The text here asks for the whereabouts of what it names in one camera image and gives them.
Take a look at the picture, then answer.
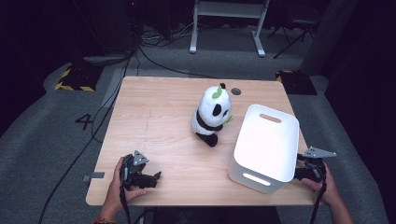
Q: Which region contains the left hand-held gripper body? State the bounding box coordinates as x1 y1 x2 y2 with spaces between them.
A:
120 150 150 191

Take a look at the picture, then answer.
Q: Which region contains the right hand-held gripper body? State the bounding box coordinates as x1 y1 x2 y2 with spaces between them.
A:
293 146 338 184

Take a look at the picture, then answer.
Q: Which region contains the white plastic storage bin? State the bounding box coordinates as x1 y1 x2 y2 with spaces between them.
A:
228 104 301 195

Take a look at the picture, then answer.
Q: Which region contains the person's right hand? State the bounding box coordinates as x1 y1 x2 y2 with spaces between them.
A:
300 162 343 207

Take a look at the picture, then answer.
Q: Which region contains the person's left hand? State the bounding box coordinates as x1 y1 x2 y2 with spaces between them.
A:
99 156 149 221

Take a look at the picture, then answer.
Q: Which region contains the grey tape strip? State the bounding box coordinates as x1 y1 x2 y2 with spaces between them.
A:
82 171 106 183

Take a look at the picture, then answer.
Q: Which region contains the panda plush toy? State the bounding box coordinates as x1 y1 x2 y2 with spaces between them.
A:
191 82 234 148

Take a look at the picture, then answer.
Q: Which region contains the black yellow striped base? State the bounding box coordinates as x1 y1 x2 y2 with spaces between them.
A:
53 63 105 93
275 69 318 96

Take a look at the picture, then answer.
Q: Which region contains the black tripod stand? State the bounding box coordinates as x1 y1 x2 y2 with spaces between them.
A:
267 17 316 60

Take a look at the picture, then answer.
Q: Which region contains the left hand-held gripper cable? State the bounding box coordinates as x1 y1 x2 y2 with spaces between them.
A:
119 185 133 224

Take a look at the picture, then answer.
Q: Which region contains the hand-held gripper cable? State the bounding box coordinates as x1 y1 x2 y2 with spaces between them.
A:
119 185 133 224
309 176 329 224

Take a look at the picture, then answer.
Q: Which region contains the right hand-held gripper cable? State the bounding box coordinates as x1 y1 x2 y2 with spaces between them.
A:
309 176 329 224

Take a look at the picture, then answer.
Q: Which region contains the long black floor cable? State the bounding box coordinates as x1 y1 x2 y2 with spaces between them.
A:
37 50 134 224

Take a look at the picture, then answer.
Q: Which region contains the colourful wrist bracelet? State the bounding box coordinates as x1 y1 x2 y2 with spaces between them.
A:
92 217 118 224

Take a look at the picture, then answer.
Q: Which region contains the white metal desk frame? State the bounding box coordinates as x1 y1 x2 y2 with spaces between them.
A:
189 0 271 58

